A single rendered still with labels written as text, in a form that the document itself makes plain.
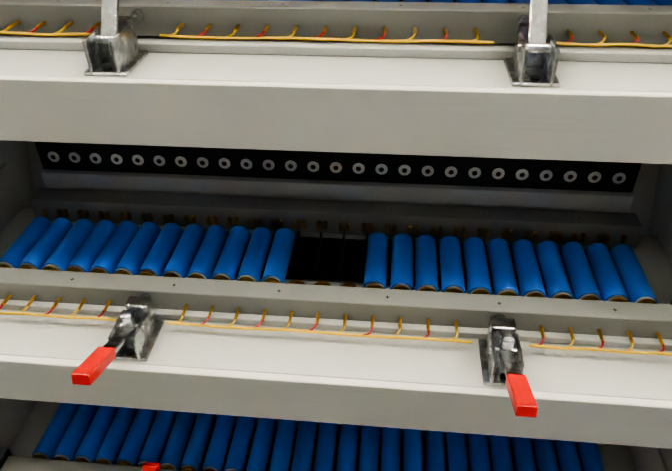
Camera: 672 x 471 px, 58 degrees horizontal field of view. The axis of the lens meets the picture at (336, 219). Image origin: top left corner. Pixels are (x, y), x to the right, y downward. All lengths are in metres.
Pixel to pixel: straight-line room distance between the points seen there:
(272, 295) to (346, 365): 0.08
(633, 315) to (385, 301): 0.18
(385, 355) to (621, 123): 0.22
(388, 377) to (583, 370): 0.14
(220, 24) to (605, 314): 0.34
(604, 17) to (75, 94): 0.35
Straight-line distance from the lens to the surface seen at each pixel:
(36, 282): 0.53
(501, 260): 0.51
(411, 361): 0.45
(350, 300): 0.45
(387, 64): 0.41
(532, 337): 0.47
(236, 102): 0.39
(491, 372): 0.43
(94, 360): 0.42
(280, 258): 0.50
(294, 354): 0.45
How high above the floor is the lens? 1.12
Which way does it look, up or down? 15 degrees down
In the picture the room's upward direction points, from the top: 1 degrees clockwise
